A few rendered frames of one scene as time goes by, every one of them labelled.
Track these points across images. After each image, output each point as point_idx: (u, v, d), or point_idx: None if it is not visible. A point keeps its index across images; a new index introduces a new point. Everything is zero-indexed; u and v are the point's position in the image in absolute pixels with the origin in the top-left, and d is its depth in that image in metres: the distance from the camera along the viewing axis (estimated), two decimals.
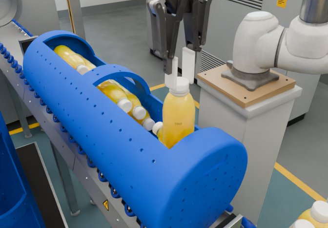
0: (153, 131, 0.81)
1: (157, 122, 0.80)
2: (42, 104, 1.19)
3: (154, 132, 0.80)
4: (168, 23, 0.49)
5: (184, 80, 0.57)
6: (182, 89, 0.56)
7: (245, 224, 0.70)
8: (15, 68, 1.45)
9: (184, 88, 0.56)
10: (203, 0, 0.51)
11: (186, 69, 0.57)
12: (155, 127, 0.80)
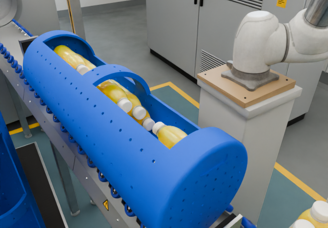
0: (153, 131, 0.81)
1: (157, 122, 0.80)
2: (42, 104, 1.19)
3: (154, 132, 0.80)
4: None
5: None
6: None
7: (245, 224, 0.70)
8: (15, 68, 1.45)
9: None
10: None
11: None
12: (155, 127, 0.80)
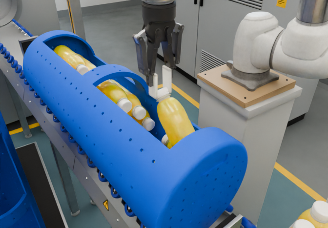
0: None
1: (163, 89, 0.72)
2: (42, 104, 1.19)
3: None
4: (149, 49, 0.66)
5: None
6: None
7: (245, 224, 0.70)
8: (15, 68, 1.45)
9: None
10: (176, 31, 0.67)
11: (165, 82, 0.74)
12: (159, 93, 0.72)
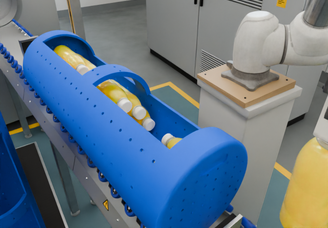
0: None
1: None
2: (42, 104, 1.19)
3: None
4: None
5: None
6: None
7: (245, 224, 0.70)
8: (15, 68, 1.45)
9: None
10: None
11: None
12: None
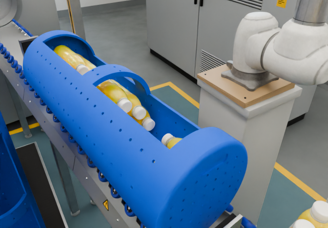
0: None
1: None
2: (42, 104, 1.19)
3: None
4: None
5: None
6: None
7: (245, 224, 0.70)
8: (15, 68, 1.45)
9: None
10: None
11: None
12: None
